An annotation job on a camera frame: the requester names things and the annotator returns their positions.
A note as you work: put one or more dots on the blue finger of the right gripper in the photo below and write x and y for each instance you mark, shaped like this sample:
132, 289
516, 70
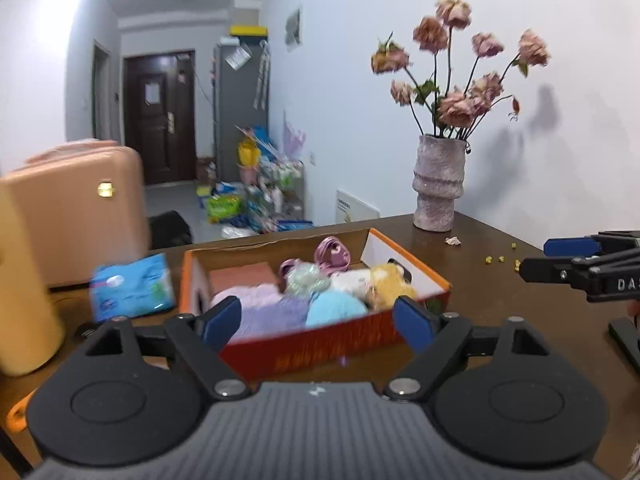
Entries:
571, 247

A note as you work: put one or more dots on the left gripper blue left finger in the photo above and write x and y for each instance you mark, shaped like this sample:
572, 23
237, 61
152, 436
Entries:
219, 323

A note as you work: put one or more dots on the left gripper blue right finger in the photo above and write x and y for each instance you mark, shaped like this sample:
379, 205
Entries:
417, 325

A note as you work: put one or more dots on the lavender fluffy headband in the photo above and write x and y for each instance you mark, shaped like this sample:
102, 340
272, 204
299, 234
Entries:
251, 297

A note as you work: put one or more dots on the white yellow plush toy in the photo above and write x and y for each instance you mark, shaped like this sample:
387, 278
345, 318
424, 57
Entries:
378, 287

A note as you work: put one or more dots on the pink layered sponge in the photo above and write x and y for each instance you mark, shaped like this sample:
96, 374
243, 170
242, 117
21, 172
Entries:
251, 275

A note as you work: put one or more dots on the purple woven cloth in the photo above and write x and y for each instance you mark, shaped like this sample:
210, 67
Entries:
287, 315

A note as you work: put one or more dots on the light blue plush puff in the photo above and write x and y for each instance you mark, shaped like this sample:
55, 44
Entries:
333, 306

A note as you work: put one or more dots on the iridescent mesh bath pouf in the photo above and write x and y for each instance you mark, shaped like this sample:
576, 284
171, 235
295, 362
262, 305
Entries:
306, 279

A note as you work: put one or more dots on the pink satin bow scrunchie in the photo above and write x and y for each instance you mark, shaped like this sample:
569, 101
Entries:
331, 255

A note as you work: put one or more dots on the blue wet wipes pack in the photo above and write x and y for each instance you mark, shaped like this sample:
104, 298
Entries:
131, 290

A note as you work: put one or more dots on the fallen rose petal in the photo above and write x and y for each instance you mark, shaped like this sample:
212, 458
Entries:
453, 241

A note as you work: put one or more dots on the red cardboard box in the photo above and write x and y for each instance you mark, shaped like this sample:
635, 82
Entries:
261, 358

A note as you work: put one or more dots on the black bag on floor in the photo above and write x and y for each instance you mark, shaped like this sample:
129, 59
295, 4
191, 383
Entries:
168, 230

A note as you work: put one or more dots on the green detergent bag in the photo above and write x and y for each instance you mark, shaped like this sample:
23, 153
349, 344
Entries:
220, 208

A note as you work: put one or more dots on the pink textured vase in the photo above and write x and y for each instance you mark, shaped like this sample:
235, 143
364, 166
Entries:
438, 180

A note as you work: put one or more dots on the yellow bucket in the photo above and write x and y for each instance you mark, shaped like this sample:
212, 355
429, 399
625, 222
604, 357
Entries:
249, 153

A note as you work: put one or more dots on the dried pink roses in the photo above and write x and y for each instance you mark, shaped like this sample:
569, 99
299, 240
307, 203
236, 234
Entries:
439, 106

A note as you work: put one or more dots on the pink ribbed suitcase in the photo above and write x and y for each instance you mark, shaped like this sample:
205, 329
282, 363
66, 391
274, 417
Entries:
83, 207

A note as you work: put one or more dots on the yellow thermos jug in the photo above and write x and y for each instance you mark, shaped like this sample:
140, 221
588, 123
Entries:
31, 331

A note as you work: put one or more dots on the orange plastic shoehorn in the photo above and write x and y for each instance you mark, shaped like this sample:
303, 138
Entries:
16, 418

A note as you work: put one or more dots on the dark brown entrance door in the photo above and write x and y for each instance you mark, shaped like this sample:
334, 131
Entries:
158, 109

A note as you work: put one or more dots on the grey refrigerator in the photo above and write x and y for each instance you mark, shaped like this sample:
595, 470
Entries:
238, 102

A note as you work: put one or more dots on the yellow box on refrigerator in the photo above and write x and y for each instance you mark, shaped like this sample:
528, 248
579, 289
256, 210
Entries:
239, 30

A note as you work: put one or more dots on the white board against wall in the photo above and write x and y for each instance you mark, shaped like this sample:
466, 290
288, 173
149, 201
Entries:
350, 209

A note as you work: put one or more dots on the wire storage rack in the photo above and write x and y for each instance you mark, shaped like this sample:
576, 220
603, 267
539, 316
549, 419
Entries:
283, 186

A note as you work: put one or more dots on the wall electrical panel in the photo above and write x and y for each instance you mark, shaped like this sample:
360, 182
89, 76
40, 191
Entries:
293, 32

